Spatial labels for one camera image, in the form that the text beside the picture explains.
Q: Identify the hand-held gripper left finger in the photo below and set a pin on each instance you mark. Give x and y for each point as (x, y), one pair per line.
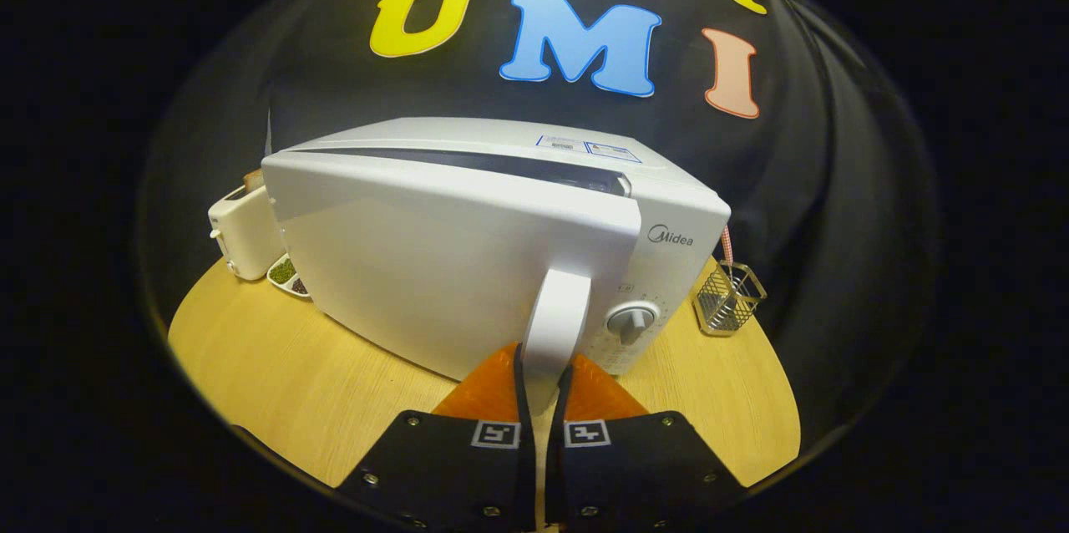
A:
(524, 399)

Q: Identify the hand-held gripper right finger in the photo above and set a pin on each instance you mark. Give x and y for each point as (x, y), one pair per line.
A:
(558, 408)

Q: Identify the white microwave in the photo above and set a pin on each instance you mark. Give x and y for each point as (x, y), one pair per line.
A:
(434, 266)

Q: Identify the pink striped straw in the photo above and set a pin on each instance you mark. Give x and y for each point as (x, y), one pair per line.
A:
(727, 245)

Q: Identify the white divided dish with beans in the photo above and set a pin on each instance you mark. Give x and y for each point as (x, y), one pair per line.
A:
(282, 270)

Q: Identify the cream toaster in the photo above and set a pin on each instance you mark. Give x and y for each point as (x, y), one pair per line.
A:
(242, 236)

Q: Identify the toast slice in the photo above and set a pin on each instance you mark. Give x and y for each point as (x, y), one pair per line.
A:
(254, 180)

